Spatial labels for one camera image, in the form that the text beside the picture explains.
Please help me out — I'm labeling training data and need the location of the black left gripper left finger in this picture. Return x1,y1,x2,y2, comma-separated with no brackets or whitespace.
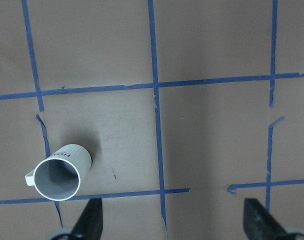
71,198,103,239

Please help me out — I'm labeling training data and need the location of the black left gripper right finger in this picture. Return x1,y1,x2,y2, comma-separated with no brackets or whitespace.
243,198,288,238

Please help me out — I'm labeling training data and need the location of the white ribbed mug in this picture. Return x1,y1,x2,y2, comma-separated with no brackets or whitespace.
25,144,92,202

